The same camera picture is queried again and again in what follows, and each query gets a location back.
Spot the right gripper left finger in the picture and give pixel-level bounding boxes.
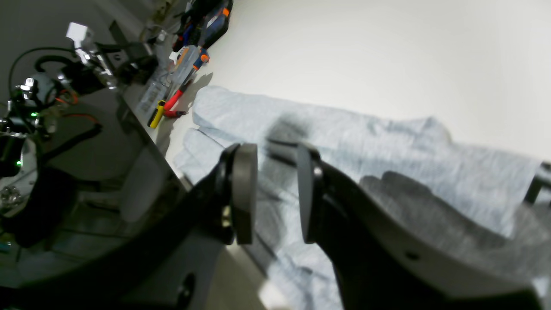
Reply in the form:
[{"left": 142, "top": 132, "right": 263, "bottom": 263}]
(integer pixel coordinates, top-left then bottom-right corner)
[{"left": 1, "top": 143, "right": 258, "bottom": 310}]

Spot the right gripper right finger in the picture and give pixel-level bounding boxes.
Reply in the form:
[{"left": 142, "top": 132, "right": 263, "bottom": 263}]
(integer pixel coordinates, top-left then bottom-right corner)
[{"left": 297, "top": 143, "right": 544, "bottom": 310}]

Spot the grey T-shirt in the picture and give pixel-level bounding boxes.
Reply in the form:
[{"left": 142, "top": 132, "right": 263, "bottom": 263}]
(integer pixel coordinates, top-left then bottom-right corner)
[{"left": 173, "top": 86, "right": 550, "bottom": 310}]

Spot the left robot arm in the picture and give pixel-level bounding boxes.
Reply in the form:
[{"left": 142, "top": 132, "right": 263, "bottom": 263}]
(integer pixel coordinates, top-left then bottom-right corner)
[{"left": 1, "top": 22, "right": 159, "bottom": 248}]

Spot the red yellow screwdriver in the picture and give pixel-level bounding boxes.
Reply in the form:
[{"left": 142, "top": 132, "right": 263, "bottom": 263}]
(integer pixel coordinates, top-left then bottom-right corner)
[{"left": 146, "top": 79, "right": 193, "bottom": 129}]

